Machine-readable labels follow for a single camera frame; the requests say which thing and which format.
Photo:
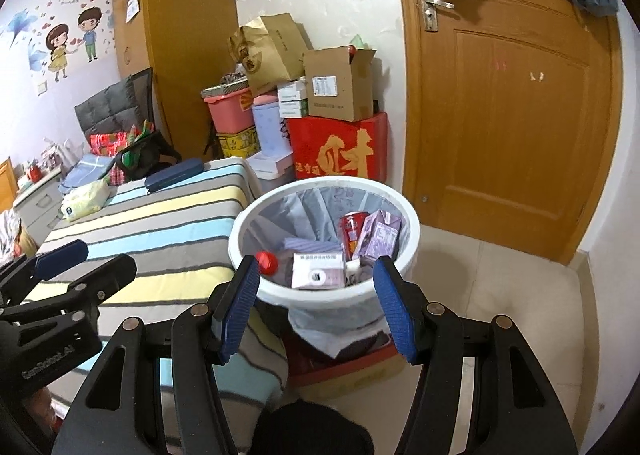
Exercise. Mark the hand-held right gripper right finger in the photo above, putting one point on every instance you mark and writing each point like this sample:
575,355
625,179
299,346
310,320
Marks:
400,315

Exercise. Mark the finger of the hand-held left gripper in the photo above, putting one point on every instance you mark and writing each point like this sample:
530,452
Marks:
62,257
110,277

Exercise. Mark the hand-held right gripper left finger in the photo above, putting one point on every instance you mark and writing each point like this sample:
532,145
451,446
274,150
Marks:
237,315

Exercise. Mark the clear plastic bottle red cap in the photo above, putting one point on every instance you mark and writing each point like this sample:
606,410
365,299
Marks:
266,262

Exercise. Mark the purple drink carton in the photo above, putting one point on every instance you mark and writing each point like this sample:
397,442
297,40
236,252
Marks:
380,235

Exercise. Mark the white drink carton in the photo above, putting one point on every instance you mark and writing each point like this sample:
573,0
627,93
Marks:
317,272

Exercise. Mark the red drink can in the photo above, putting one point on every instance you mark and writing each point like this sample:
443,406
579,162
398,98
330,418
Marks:
352,230

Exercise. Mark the white trash bin with liner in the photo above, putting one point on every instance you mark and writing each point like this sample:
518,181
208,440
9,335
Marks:
310,210

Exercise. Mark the pink bedding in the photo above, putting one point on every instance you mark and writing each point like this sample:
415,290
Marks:
15,235

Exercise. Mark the grey nightstand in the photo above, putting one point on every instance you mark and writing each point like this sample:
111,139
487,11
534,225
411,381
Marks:
37,207

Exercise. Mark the pale green wipes pack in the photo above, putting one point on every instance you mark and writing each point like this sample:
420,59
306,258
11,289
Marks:
85,200

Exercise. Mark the red cardboard box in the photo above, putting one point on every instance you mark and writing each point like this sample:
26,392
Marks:
350,365

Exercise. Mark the striped blanket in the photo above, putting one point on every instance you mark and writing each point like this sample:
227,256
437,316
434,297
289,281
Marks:
165,230

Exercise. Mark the small red ornament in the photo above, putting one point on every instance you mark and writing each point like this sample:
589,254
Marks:
35,171

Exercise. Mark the wooden headboard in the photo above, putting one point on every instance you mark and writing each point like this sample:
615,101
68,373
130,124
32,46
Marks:
6,185

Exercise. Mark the blue folded cloth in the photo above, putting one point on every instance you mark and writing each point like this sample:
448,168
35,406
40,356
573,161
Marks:
87,167

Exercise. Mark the dark blue glasses case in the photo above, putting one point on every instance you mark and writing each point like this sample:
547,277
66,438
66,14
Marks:
175,175

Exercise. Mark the red plaid bag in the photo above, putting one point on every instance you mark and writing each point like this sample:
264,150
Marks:
105,142

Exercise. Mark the black handbag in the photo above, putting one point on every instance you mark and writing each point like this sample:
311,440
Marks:
147,155

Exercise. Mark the dark cloth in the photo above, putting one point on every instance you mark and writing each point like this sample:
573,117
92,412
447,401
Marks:
310,430

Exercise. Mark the white storage box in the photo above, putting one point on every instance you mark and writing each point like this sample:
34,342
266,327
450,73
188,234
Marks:
270,166

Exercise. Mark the grey quilted chair cushion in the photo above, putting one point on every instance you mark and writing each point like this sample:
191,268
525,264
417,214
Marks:
107,107

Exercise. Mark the yellow patterned box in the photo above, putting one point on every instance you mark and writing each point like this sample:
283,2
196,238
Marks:
237,144

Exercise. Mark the red gift box gold print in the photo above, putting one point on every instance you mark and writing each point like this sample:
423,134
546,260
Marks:
340,150

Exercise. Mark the black mesh chair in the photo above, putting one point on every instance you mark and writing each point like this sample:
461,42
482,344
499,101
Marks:
145,95

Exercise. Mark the lilac round box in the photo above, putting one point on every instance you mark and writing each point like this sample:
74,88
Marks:
270,127

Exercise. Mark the pink plastic storage bin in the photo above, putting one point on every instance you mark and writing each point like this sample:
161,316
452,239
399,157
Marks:
230,112

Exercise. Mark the small white box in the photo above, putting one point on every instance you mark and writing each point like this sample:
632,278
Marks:
293,108
291,90

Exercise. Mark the pink lid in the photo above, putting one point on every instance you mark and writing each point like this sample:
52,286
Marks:
265,99

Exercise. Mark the wooden door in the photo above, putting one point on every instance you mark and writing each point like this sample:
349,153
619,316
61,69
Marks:
515,125

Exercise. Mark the patterned flat box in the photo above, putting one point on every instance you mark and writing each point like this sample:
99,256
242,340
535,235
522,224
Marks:
225,86

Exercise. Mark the open brown cardboard box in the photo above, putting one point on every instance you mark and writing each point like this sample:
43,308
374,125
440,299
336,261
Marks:
335,90

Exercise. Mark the wooden wardrobe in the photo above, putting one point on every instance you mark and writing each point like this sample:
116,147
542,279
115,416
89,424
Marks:
185,35

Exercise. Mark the white paper tag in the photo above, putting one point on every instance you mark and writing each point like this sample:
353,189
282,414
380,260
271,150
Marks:
132,10

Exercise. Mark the brown paper gift bag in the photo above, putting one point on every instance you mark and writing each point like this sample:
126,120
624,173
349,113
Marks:
272,55

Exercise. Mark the green item in carton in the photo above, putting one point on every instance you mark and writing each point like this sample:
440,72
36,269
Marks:
359,42

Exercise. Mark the small photo frame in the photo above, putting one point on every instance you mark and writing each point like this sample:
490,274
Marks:
52,156

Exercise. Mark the white light switch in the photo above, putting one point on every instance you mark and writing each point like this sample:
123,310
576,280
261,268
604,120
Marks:
40,87

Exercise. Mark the cartoon couple wall sticker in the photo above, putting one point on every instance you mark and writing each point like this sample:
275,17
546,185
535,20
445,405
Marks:
70,42

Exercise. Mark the blue flower wall stickers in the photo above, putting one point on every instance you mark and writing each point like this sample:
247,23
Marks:
22,30

